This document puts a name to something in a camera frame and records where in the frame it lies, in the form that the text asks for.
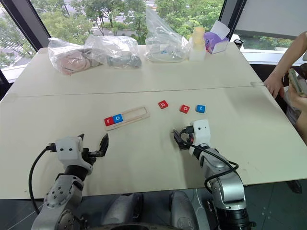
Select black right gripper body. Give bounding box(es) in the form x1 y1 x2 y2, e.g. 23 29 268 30
179 125 195 144

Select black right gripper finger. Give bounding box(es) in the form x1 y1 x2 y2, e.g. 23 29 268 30
178 140 193 151
173 129 186 142

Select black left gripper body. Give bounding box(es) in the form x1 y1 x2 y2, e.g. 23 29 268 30
81 147 98 166

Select wooden letter tray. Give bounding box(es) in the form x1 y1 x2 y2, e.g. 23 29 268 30
103 105 151 132

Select smartphone with light case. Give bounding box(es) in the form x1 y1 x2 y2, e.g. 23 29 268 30
288 68 307 98

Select person's right hand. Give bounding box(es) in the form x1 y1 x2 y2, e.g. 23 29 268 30
263 71 285 98

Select person's left hand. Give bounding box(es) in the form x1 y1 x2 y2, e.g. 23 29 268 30
286 86 307 111

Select grey rounded shape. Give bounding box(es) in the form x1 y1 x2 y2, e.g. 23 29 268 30
100 192 145 226
168 190 200 230

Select translucent white container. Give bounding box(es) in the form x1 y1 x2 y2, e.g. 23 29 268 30
189 35 207 62

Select plastic bag with pink items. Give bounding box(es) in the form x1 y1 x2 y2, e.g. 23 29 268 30
47 37 104 76

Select plastic bag with grey items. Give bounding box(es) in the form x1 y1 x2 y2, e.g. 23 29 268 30
84 34 142 70

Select purple tissue box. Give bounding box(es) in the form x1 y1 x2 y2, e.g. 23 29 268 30
203 20 231 55

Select yellow stacked cups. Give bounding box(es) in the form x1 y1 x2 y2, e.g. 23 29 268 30
192 26 207 51

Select person's light patterned garment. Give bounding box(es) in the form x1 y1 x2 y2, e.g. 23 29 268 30
286 105 307 142

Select grey roller blind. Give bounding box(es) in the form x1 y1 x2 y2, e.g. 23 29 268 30
233 0 307 41

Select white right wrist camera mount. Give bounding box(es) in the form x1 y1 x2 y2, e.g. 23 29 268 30
188 119 212 157

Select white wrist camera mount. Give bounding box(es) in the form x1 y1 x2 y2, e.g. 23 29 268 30
188 119 212 157
54 136 94 177

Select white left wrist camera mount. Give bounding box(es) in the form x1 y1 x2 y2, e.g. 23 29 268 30
54 136 94 177

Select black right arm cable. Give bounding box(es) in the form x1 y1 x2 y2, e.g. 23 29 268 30
181 131 240 194

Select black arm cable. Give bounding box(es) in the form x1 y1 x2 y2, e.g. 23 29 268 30
181 131 240 194
28 143 56 214

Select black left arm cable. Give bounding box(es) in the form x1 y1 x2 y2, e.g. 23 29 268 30
28 143 56 214

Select clear plastic bag with cables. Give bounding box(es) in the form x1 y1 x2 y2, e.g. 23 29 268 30
143 6 190 64

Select black table leg bracket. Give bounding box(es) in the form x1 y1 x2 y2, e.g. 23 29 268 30
286 180 303 194

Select dark window frame pillar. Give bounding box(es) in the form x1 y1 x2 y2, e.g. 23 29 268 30
219 0 248 42
0 0 51 53

